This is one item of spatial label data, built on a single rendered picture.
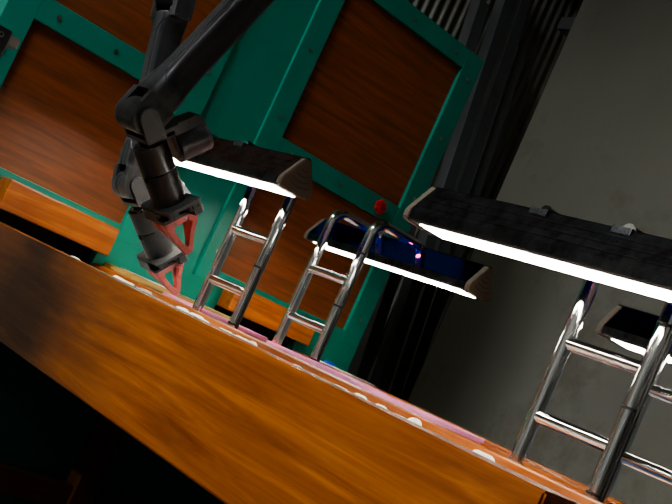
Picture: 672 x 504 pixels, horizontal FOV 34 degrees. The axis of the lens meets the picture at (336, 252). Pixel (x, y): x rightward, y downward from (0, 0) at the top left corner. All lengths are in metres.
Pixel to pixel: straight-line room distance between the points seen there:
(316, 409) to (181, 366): 0.30
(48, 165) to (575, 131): 2.22
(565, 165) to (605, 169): 0.19
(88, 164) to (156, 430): 1.29
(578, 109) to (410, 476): 3.23
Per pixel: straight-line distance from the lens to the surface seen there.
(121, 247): 2.78
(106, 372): 1.69
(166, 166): 1.81
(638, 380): 1.62
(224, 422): 1.42
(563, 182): 4.17
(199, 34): 1.82
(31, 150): 2.66
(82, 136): 2.71
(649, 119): 4.07
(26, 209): 2.60
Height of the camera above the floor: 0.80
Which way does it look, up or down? 5 degrees up
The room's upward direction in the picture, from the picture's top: 24 degrees clockwise
